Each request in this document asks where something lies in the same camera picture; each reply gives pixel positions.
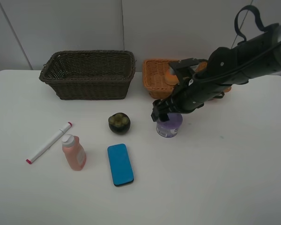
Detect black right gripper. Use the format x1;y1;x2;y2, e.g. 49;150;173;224
150;78;232;123

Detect purple air freshener can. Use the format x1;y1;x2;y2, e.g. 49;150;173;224
156;113;183;138

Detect orange peach fruit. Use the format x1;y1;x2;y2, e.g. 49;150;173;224
164;70;179;86

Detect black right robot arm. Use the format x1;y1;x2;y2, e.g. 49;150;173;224
151;5;281;122

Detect dark purple mangosteen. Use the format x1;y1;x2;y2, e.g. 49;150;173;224
108;112;131;135

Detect orange wicker basket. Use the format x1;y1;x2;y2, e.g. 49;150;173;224
141;59;232;100

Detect blue whiteboard eraser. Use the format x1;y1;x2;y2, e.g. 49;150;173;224
107;143;134;187

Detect dark brown wicker basket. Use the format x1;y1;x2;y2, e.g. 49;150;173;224
39;50;135;100

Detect pink bottle white cap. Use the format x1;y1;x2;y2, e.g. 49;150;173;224
61;134;87;171

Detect white marker red caps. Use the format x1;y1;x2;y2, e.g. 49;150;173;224
25;122;72;165

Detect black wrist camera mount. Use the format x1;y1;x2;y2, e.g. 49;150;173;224
169;58;207;82

